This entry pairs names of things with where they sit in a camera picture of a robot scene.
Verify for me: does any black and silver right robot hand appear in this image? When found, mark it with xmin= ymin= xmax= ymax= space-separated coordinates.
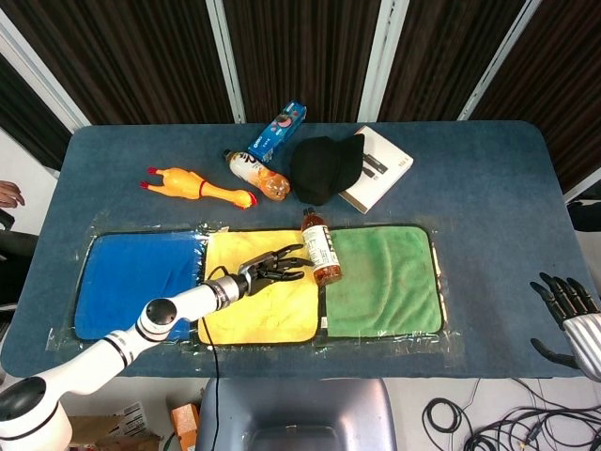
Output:
xmin=529 ymin=272 xmax=601 ymax=378

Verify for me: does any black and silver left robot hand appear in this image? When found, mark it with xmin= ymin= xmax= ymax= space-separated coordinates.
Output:
xmin=238 ymin=242 xmax=315 ymax=297

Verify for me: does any brown tea bottle white label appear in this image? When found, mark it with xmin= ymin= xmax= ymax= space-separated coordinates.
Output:
xmin=300 ymin=207 xmax=345 ymax=288

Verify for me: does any yellow cloth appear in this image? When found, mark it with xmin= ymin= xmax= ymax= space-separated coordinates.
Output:
xmin=196 ymin=228 xmax=321 ymax=346

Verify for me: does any black plastic bin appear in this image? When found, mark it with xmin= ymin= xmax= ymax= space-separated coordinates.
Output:
xmin=565 ymin=198 xmax=601 ymax=233

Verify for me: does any green cloth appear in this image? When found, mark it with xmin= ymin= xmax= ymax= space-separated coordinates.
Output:
xmin=323 ymin=225 xmax=446 ymax=339

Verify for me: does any blue cloth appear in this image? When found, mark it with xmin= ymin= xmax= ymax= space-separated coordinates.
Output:
xmin=74 ymin=232 xmax=208 ymax=342

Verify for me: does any orange wooden block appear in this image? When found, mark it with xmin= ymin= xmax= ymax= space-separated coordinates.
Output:
xmin=169 ymin=402 xmax=202 ymax=448

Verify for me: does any bystander bare hand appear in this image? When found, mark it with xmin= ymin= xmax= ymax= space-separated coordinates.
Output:
xmin=0 ymin=179 xmax=26 ymax=210

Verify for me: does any orange drink plastic bottle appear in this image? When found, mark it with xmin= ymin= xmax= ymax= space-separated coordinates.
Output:
xmin=222 ymin=148 xmax=292 ymax=204

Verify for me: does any yellow rubber chicken toy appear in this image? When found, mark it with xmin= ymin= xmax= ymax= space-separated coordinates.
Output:
xmin=139 ymin=165 xmax=259 ymax=210

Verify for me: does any black cap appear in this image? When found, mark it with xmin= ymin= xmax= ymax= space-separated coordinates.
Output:
xmin=288 ymin=132 xmax=367 ymax=207

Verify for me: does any clear plastic film sheet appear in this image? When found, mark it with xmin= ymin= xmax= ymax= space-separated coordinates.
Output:
xmin=45 ymin=210 xmax=467 ymax=359

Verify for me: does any blue Oreo cookie box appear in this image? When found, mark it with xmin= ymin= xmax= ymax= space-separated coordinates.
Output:
xmin=246 ymin=99 xmax=308 ymax=163

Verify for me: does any grey robot torso base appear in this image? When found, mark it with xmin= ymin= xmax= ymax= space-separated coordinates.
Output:
xmin=193 ymin=377 xmax=401 ymax=451

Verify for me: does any white flat cardboard box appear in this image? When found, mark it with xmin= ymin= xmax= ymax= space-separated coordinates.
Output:
xmin=337 ymin=124 xmax=415 ymax=213

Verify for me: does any brown cardboard box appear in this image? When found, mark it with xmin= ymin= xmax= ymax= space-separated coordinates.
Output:
xmin=69 ymin=400 xmax=164 ymax=451

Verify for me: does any black chair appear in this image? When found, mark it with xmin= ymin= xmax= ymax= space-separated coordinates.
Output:
xmin=0 ymin=208 xmax=39 ymax=309

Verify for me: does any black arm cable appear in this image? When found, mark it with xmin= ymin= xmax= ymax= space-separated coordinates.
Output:
xmin=196 ymin=264 xmax=237 ymax=380

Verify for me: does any black floor cable bundle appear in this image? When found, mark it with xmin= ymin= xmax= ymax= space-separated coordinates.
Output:
xmin=463 ymin=377 xmax=601 ymax=451

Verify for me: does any black coiled floor cable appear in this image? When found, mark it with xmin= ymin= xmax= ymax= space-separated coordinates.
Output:
xmin=421 ymin=397 xmax=465 ymax=434

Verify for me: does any white partition post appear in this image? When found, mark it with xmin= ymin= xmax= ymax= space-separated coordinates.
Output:
xmin=205 ymin=0 xmax=247 ymax=124
xmin=457 ymin=0 xmax=544 ymax=122
xmin=357 ymin=0 xmax=410 ymax=124
xmin=0 ymin=8 xmax=92 ymax=133

